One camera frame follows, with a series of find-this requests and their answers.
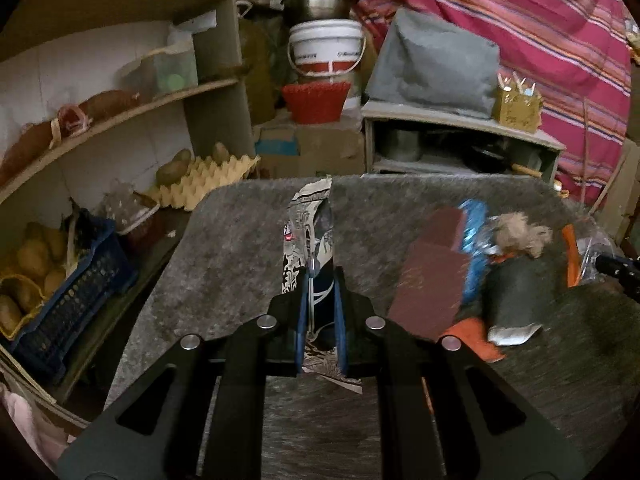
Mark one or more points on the brown cardboard box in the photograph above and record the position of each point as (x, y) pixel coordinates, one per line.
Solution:
(330, 150)

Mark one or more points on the cardboard egg tray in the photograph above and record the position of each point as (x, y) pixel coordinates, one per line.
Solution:
(210, 180)

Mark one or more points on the grey felt table cover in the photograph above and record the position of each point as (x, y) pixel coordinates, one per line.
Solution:
(240, 250)

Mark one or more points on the blue foil wrapper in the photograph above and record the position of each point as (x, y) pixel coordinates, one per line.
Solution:
(472, 230)

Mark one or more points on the grey fabric bag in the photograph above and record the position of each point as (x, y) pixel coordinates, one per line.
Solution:
(435, 65)

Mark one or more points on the small grey shelf table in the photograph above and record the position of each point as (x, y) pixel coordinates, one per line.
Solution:
(450, 122)

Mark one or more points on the yellow oil jug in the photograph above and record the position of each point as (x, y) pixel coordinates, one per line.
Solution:
(257, 60)

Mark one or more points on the large potato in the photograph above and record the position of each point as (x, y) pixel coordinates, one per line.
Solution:
(172, 167)

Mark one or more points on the black and white printed wrapper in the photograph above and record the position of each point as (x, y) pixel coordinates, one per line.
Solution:
(305, 230)

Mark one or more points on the beige fluffy fibre wad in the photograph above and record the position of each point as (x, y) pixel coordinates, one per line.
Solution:
(520, 235)

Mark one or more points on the blue plastic crate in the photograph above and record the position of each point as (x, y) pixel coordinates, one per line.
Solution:
(85, 295)

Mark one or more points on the clear plastic container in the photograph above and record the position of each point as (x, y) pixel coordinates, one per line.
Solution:
(165, 67)

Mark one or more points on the pile of potatoes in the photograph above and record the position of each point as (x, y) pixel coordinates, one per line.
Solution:
(32, 260)

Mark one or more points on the large steel pot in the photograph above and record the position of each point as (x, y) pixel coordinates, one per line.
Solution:
(317, 2)

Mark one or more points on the pink cloth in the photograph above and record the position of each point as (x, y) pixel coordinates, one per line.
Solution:
(25, 420)

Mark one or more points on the white plastic bucket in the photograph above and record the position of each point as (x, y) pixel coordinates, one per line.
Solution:
(325, 47)

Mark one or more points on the dark grey foil wrapper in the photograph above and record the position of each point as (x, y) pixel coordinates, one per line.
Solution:
(515, 290)

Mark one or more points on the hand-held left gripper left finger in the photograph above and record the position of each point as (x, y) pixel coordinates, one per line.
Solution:
(301, 320)

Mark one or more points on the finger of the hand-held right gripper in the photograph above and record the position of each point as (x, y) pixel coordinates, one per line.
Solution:
(620, 272)

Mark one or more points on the wooden cutlery box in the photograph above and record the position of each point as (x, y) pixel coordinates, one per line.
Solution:
(517, 107)

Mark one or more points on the curved wooden shelf unit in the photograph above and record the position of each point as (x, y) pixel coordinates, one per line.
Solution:
(210, 125)

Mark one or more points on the knotted plastic bag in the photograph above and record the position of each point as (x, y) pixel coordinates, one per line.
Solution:
(130, 210)

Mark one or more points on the red striped blanket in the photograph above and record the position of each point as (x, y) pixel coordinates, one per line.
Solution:
(525, 20)

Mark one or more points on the red plastic basket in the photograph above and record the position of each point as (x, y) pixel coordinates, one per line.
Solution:
(315, 102)

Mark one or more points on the brown net sack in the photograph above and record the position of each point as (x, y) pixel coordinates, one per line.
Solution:
(100, 107)

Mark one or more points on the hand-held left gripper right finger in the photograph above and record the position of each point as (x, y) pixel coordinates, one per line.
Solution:
(341, 320)

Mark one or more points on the small potato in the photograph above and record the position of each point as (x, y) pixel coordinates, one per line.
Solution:
(220, 152)

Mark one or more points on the maroon cardboard box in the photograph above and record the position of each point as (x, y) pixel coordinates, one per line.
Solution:
(430, 270)

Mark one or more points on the clear plastic bag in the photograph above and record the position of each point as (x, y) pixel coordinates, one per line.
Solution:
(590, 245)

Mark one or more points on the orange strip wrapper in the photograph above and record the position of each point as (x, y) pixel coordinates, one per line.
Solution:
(570, 255)

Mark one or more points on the small steel pot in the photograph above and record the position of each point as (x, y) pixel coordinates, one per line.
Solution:
(400, 145)

